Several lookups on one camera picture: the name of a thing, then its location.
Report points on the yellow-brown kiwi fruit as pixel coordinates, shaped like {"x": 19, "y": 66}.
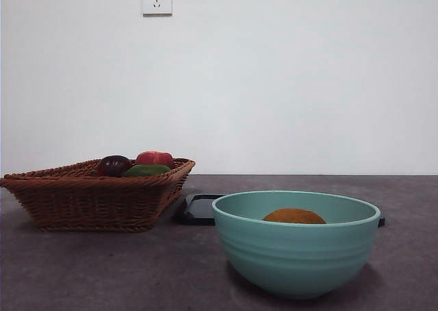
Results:
{"x": 294, "y": 216}

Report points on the dark rectangular tray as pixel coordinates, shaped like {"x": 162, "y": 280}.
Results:
{"x": 198, "y": 211}

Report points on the white wall socket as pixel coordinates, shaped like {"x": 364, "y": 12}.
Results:
{"x": 157, "y": 1}

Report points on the brown wicker basket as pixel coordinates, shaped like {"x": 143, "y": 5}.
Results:
{"x": 85, "y": 205}

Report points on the dark purple fruit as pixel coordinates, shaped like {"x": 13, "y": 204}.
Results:
{"x": 113, "y": 165}

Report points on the teal ribbed bowl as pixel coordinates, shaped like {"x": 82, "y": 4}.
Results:
{"x": 294, "y": 256}

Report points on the red apple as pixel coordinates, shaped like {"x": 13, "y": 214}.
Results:
{"x": 155, "y": 157}

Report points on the green avocado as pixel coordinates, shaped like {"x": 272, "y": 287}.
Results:
{"x": 147, "y": 170}

